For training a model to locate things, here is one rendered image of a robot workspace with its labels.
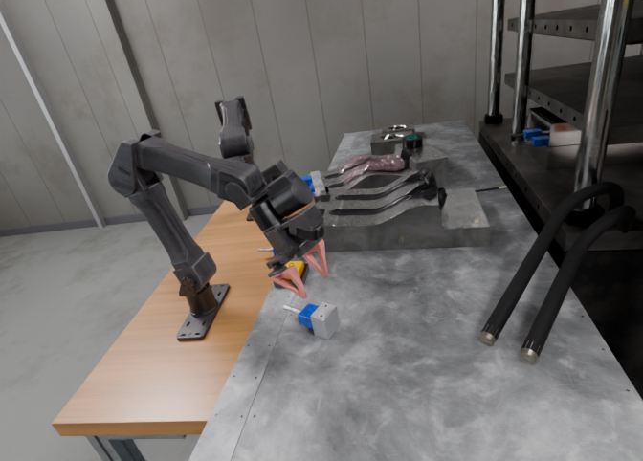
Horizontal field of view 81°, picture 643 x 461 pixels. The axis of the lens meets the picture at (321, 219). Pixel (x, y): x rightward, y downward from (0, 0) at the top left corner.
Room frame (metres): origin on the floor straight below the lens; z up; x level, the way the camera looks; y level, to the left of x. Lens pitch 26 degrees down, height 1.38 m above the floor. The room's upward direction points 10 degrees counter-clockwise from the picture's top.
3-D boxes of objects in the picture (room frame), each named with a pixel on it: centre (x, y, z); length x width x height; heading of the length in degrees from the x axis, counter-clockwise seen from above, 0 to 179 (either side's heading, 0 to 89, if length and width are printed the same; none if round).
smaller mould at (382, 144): (1.80, -0.41, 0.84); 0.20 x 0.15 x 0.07; 75
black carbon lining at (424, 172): (1.03, -0.21, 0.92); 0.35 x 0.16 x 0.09; 75
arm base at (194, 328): (0.77, 0.33, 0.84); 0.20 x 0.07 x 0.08; 170
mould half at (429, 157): (1.39, -0.23, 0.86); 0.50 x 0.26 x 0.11; 92
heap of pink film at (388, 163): (1.38, -0.23, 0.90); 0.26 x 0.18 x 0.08; 92
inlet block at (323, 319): (0.66, 0.07, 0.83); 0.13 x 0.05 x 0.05; 52
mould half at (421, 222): (1.02, -0.22, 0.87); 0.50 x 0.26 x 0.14; 75
